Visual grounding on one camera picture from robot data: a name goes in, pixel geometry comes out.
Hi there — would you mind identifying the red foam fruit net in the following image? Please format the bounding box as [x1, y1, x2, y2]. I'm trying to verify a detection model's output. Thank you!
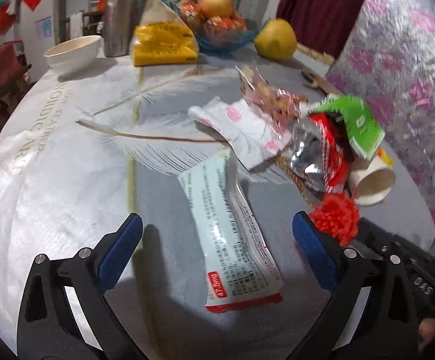
[309, 193, 361, 247]

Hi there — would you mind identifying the white paper cup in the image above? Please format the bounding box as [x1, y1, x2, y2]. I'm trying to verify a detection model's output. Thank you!
[348, 155, 396, 206]

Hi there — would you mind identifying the pale green long wrapper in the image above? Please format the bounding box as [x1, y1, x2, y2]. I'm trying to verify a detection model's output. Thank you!
[178, 150, 284, 314]

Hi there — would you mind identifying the green tea packet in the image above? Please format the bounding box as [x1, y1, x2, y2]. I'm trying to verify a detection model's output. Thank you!
[299, 94, 385, 161]

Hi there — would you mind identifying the red snack bag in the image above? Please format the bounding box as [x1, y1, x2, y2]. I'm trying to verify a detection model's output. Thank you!
[289, 113, 353, 194]

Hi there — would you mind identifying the white pink printed wrapper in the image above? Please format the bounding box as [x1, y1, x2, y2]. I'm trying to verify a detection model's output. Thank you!
[187, 97, 292, 171]

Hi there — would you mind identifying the pink clear candy wrapper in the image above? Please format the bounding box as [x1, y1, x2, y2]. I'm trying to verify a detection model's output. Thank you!
[235, 65, 308, 130]

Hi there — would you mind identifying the person's right hand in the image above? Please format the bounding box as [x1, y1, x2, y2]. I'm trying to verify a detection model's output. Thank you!
[418, 318, 435, 352]

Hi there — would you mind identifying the grey feather print tablecloth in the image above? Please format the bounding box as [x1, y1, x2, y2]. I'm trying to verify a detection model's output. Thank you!
[0, 42, 435, 360]

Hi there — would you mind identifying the floral plastic sheet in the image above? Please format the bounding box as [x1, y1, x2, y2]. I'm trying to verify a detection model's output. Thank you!
[327, 0, 435, 252]

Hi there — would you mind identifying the red cloth side table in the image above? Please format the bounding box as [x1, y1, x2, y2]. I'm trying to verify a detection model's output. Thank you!
[0, 41, 30, 88]

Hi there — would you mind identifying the white ceramic bowl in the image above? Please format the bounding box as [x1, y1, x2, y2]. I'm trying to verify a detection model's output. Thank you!
[44, 35, 102, 77]

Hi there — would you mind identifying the yellow pomelo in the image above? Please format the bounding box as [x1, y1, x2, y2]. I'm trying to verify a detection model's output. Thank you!
[254, 19, 297, 61]

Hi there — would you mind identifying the yellow tissue pack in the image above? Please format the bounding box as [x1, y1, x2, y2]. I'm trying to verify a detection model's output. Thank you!
[129, 0, 199, 68]

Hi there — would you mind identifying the steel water bottle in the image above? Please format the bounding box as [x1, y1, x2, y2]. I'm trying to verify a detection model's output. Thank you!
[103, 0, 135, 58]

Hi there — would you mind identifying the dark red curtain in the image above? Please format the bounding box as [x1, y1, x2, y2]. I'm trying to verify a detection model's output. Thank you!
[276, 0, 364, 59]

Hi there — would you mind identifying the blue glass fruit bowl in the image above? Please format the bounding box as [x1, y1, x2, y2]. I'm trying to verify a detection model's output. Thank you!
[169, 0, 261, 54]

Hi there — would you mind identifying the apple on top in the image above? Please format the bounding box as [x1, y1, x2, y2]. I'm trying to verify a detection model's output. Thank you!
[198, 0, 235, 19]

